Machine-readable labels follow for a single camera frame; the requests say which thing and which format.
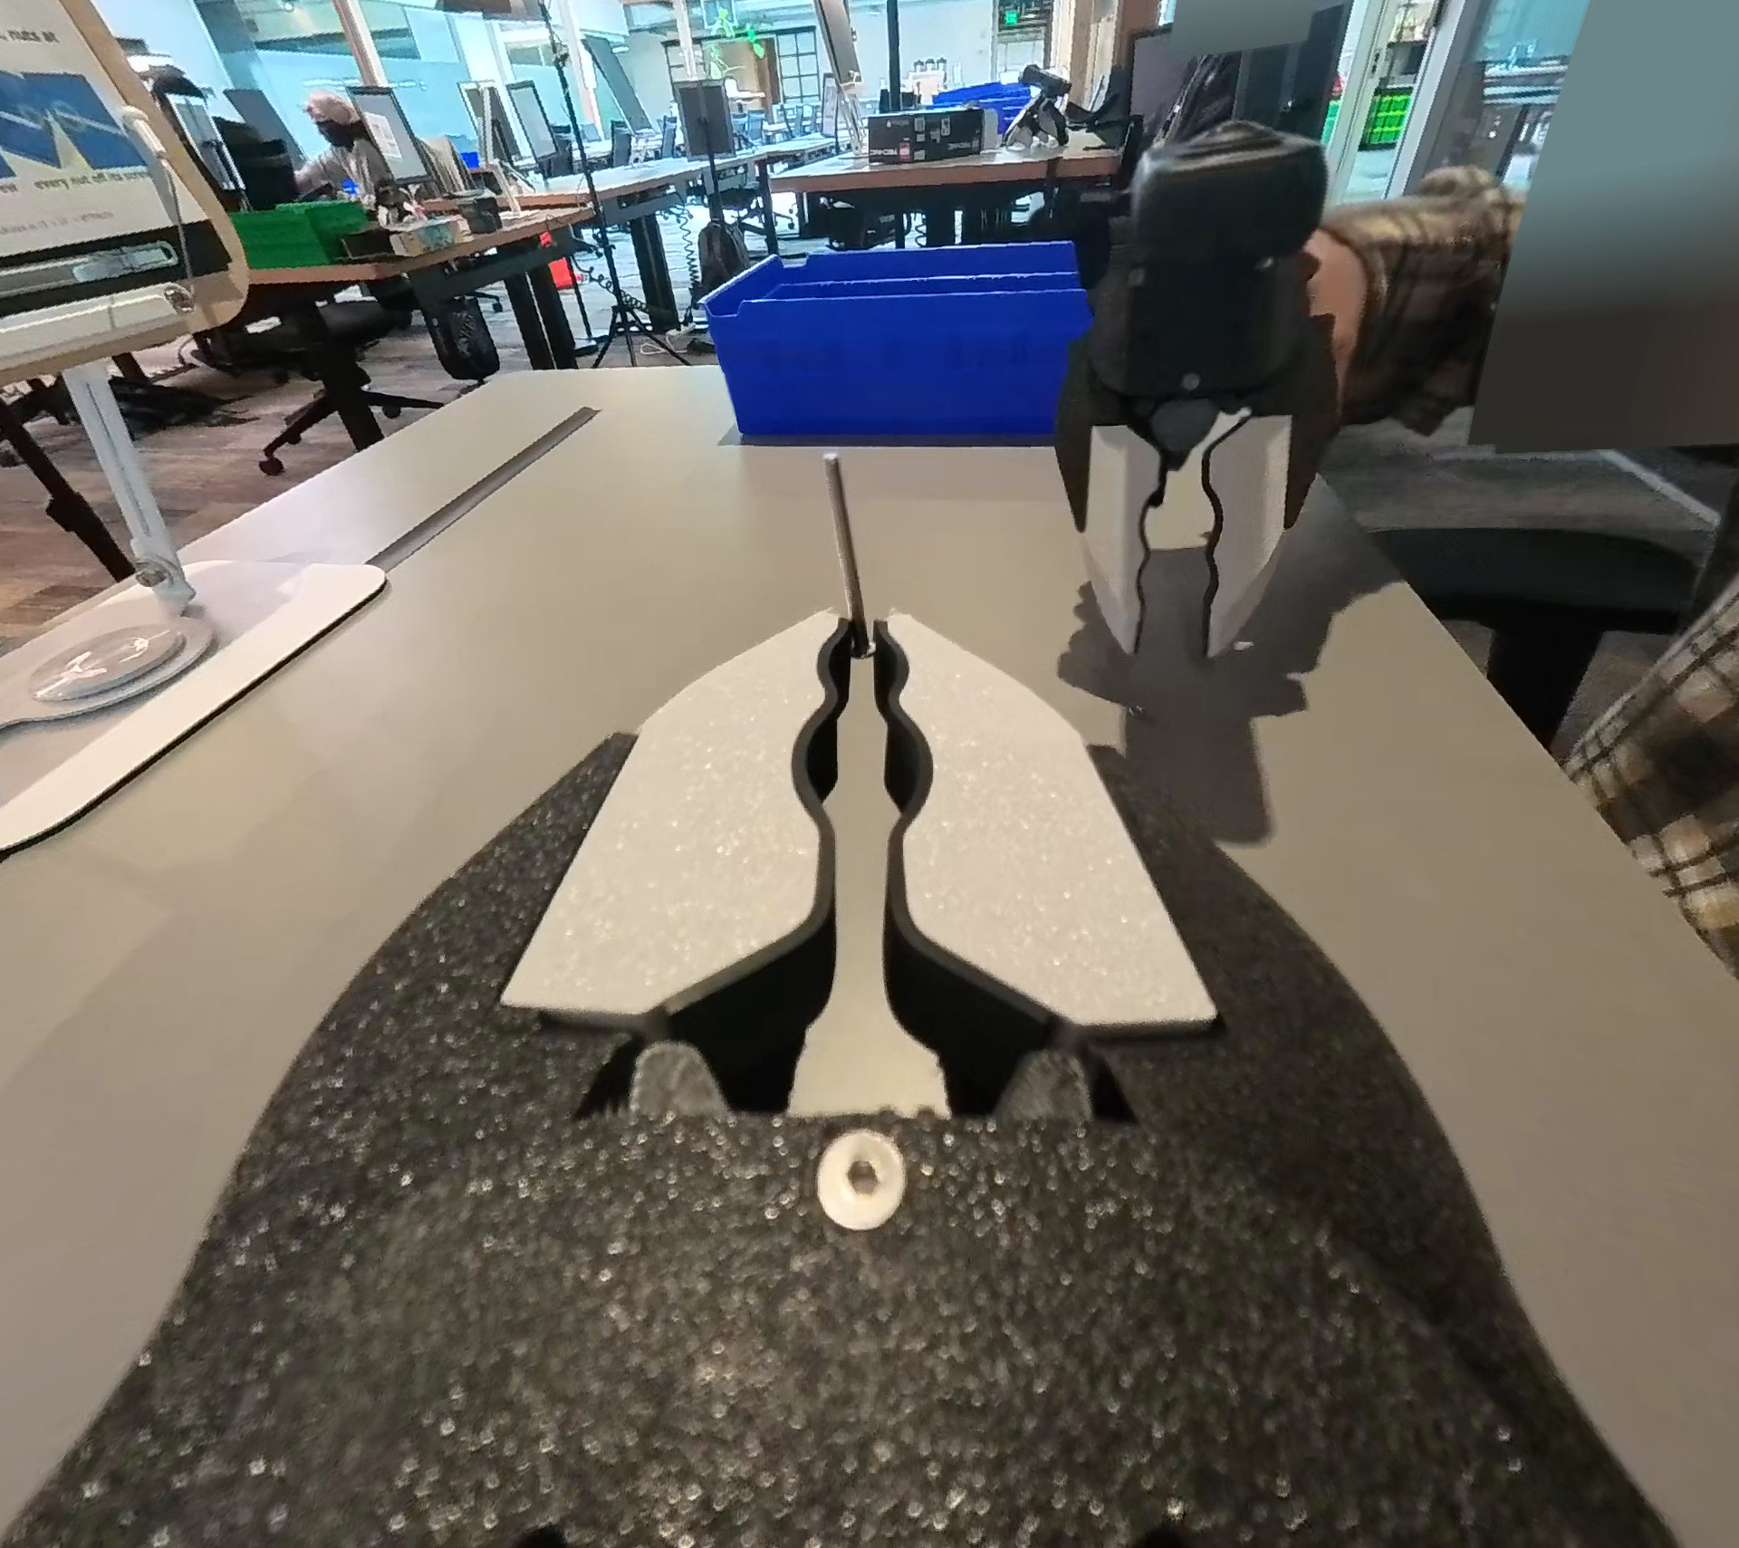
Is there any instruction board on white stand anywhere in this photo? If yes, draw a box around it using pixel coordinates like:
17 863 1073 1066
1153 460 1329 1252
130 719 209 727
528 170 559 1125
0 0 391 857

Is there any long metal bolt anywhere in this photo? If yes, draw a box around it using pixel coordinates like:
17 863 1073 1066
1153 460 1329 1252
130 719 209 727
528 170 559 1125
822 453 880 656

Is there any stack of green bins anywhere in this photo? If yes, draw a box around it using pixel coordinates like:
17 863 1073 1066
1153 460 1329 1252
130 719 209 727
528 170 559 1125
227 199 371 270

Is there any black tripod light stand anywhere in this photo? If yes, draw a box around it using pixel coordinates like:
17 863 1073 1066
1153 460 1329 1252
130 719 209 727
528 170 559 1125
434 0 688 370

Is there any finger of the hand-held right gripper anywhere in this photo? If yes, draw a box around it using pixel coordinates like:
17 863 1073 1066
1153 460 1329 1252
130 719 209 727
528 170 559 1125
1081 424 1169 649
1198 409 1294 658

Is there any blue plastic bin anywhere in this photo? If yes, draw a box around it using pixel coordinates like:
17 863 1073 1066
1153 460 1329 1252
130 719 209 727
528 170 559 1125
700 239 1097 444

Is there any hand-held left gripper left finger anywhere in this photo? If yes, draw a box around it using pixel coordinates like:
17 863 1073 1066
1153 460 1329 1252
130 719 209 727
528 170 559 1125
497 611 854 1115

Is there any wooden office desk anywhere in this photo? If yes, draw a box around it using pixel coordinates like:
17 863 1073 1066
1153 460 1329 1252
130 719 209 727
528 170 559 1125
244 205 599 373
765 141 1126 252

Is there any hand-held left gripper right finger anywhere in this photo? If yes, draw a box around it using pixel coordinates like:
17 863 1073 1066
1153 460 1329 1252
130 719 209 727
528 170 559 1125
872 612 1220 1118

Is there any black office chair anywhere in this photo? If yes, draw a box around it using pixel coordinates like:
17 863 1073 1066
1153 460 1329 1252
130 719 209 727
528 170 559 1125
189 290 447 478

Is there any person's right hand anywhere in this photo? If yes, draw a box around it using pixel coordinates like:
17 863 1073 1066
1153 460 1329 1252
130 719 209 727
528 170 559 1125
1300 223 1371 408

